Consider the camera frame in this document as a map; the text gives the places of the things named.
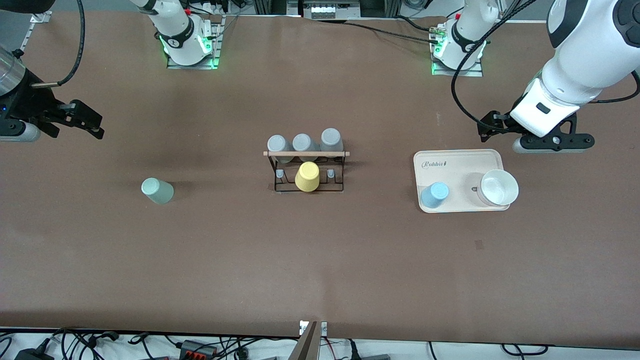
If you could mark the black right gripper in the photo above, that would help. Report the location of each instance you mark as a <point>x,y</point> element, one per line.
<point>31,106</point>

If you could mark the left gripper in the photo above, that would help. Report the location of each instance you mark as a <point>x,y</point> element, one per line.
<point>494,124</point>

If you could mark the light blue cup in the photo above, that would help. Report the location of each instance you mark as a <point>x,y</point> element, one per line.
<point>434,195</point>

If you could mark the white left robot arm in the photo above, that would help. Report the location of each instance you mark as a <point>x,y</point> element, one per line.
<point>590,45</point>

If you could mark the white bowl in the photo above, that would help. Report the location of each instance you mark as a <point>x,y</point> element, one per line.
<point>497,187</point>

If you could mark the cream rectangular tray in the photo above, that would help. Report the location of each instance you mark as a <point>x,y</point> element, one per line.
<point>450,170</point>

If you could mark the pale green cup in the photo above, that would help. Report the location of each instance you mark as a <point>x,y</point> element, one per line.
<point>157,191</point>

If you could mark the grey cup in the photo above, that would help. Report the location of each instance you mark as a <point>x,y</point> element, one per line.
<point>279,144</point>
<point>331,139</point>
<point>303,142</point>

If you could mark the yellow cup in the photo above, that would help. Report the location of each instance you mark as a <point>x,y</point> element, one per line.
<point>307,176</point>

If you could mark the white terminal block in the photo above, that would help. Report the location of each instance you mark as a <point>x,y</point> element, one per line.
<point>328,10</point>

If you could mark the black power adapter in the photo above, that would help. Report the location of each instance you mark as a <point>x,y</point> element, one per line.
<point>34,355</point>

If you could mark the black power strip red switches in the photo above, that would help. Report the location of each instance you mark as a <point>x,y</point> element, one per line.
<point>199,348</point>

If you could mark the wooden slat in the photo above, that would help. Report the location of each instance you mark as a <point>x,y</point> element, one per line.
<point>306,345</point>

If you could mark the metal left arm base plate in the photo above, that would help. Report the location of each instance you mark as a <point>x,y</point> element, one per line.
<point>477,70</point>

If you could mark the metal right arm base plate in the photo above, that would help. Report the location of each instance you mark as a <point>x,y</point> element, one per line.
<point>215,40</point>

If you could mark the small white bracket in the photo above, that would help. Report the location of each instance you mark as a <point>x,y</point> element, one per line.
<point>324,328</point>

